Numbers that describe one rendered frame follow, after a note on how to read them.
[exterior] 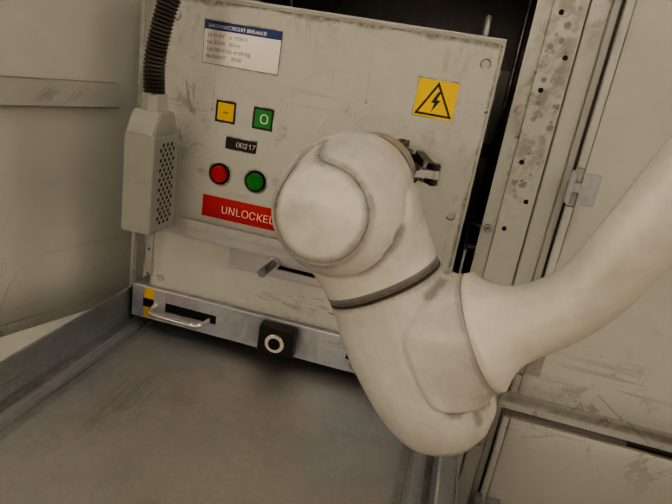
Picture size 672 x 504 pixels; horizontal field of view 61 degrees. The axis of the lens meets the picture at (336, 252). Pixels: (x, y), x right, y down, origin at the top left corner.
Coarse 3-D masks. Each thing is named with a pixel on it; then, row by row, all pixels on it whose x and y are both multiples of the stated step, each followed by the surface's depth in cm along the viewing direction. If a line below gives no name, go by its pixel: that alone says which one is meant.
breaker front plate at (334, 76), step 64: (192, 0) 82; (192, 64) 84; (320, 64) 80; (384, 64) 78; (448, 64) 76; (192, 128) 87; (320, 128) 83; (384, 128) 80; (448, 128) 78; (192, 192) 90; (256, 192) 88; (448, 192) 81; (192, 256) 94; (256, 256) 91; (448, 256) 83; (320, 320) 91
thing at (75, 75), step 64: (0, 0) 78; (64, 0) 85; (128, 0) 94; (0, 64) 80; (64, 64) 88; (128, 64) 98; (0, 128) 83; (64, 128) 91; (0, 192) 86; (64, 192) 95; (0, 256) 89; (64, 256) 98; (128, 256) 111; (0, 320) 92
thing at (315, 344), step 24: (144, 288) 96; (168, 288) 96; (168, 312) 96; (192, 312) 95; (216, 312) 94; (240, 312) 93; (216, 336) 95; (240, 336) 94; (312, 336) 91; (336, 336) 90; (312, 360) 92; (336, 360) 91
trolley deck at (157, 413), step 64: (128, 384) 82; (192, 384) 85; (256, 384) 87; (320, 384) 90; (0, 448) 66; (64, 448) 68; (128, 448) 70; (192, 448) 72; (256, 448) 73; (320, 448) 75; (384, 448) 78
